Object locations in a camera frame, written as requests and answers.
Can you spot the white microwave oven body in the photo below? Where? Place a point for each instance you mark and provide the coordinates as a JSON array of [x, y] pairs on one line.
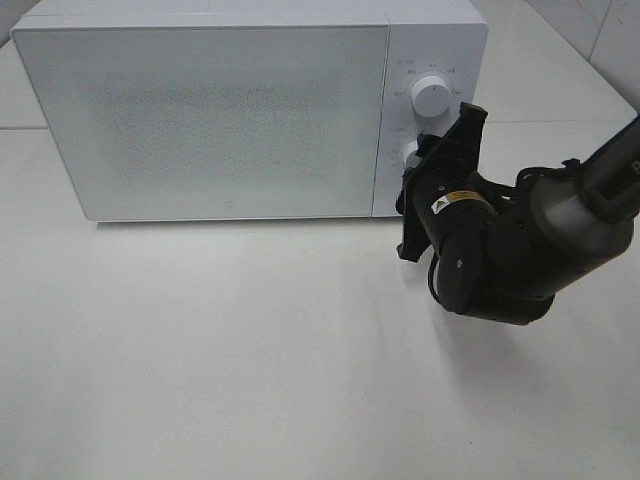
[[448, 37]]

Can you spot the upper white power knob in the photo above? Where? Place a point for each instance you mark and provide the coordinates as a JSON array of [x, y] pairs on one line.
[[431, 95]]

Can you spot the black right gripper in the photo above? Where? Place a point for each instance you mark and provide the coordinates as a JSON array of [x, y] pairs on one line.
[[443, 192]]

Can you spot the white timer knob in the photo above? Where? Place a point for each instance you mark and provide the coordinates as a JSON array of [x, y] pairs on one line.
[[409, 155]]

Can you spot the white microwave door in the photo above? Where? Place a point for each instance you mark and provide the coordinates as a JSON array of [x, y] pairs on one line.
[[199, 124]]

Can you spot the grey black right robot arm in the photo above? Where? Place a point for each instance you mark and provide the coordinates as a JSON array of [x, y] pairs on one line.
[[500, 252]]

